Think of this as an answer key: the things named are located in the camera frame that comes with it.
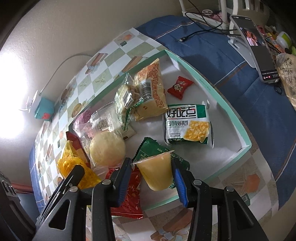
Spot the teal box red label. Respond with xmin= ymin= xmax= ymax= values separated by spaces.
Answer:
xmin=35 ymin=97 xmax=54 ymax=121

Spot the white metal rack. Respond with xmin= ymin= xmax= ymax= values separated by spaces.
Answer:
xmin=179 ymin=1 xmax=261 ymax=31

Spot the large red snack packet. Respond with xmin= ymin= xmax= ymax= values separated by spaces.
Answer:
xmin=111 ymin=167 xmax=144 ymax=219

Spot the dark green snack packet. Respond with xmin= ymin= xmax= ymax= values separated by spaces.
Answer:
xmin=133 ymin=137 xmax=190 ymax=189

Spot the yellow jelly cup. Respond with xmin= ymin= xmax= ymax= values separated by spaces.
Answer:
xmin=133 ymin=151 xmax=173 ymax=191

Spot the smartphone on white stand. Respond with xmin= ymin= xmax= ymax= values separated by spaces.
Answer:
xmin=228 ymin=15 xmax=280 ymax=84

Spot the yellow wrapped snack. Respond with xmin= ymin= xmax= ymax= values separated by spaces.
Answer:
xmin=57 ymin=141 xmax=101 ymax=190

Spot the orange beige cracker packet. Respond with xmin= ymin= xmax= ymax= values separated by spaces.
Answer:
xmin=133 ymin=58 xmax=168 ymax=121

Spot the pale beige snack packet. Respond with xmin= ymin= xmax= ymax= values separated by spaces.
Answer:
xmin=121 ymin=124 xmax=136 ymax=140

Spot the pink snack packet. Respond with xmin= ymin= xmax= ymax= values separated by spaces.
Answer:
xmin=73 ymin=108 xmax=92 ymax=137

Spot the green white walnut cookie packet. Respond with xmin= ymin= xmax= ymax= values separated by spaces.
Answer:
xmin=163 ymin=102 xmax=212 ymax=145

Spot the white power cable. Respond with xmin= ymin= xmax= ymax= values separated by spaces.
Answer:
xmin=38 ymin=53 xmax=93 ymax=96

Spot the clear green round cracker packet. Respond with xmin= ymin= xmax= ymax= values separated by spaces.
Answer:
xmin=114 ymin=73 xmax=144 ymax=131

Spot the checkered patterned tablecloth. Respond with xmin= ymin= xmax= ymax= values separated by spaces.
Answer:
xmin=30 ymin=28 xmax=279 ymax=240

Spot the brown red milk biscuit packet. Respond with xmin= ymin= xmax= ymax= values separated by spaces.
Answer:
xmin=66 ymin=131 xmax=91 ymax=168

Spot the black usb cable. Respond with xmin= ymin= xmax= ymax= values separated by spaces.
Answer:
xmin=179 ymin=0 xmax=241 ymax=43

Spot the clear bag round bread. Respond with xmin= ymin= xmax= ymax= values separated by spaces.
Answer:
xmin=79 ymin=102 xmax=125 ymax=168

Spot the white power strip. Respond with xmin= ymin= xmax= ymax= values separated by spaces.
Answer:
xmin=20 ymin=90 xmax=41 ymax=113

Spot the shallow teal white tray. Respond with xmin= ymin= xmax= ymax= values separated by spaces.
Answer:
xmin=70 ymin=50 xmax=251 ymax=208

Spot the small red candy wrapper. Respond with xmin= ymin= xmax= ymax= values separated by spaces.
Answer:
xmin=167 ymin=76 xmax=194 ymax=100

